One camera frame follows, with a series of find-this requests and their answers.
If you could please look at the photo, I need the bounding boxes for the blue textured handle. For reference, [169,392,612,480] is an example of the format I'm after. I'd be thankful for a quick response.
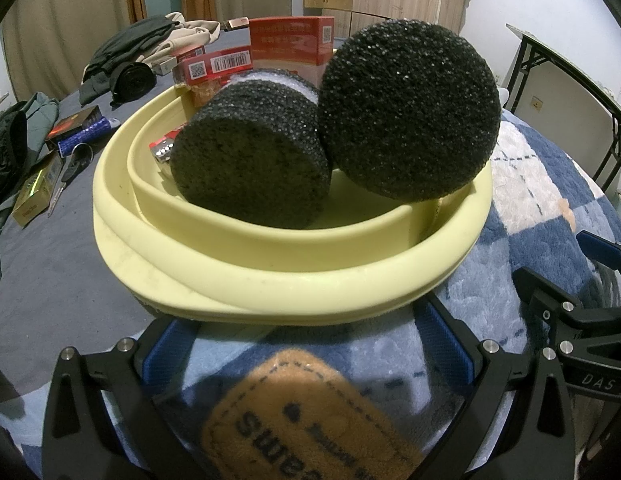
[57,116,122,157]

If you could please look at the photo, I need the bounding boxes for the black folding table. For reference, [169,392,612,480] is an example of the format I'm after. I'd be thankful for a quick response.
[505,22,621,197]

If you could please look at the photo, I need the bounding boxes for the beige curtain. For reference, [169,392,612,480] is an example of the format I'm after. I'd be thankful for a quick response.
[0,0,136,102]

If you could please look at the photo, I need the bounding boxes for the red white small box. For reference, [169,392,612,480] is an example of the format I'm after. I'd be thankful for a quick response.
[150,45,206,77]

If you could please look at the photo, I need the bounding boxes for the gold green box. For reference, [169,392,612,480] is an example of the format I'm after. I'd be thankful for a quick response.
[11,152,66,229]

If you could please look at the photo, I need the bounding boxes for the grey bed sheet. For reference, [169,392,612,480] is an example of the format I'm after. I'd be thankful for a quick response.
[0,25,251,411]

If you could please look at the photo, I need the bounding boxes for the scissors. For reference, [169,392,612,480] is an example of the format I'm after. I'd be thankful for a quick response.
[47,142,94,219]

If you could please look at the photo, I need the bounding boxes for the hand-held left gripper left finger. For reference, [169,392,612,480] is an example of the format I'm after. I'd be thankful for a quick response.
[43,316,201,480]

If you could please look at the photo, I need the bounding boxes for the pile of clothes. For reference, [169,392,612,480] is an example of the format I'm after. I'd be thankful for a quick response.
[79,15,184,107]

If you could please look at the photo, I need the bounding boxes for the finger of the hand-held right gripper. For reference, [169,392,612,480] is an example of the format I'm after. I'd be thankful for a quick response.
[511,266,621,356]
[575,230,621,276]

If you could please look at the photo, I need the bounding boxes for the small red cigarette pack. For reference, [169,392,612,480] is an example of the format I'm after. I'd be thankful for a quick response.
[149,127,184,164]

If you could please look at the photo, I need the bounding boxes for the blue white checkered blanket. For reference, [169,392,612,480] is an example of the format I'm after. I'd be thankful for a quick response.
[0,110,621,480]

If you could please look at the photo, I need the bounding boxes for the beige garment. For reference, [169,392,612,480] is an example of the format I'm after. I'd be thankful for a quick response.
[150,11,224,61]

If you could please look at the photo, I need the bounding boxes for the black white-banded sponge cylinder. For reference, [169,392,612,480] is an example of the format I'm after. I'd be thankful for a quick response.
[170,67,334,231]
[318,16,503,204]

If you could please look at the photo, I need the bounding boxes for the pale yellow oval tray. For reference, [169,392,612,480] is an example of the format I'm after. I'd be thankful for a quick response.
[93,77,494,324]

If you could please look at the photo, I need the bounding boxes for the red gold-print carton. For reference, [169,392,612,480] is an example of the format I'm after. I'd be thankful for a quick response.
[172,50,254,107]
[249,16,337,69]

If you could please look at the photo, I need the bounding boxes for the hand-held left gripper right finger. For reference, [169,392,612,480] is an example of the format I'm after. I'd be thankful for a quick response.
[415,296,576,480]

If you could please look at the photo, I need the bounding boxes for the red black box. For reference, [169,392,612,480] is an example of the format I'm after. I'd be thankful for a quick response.
[45,105,109,151]

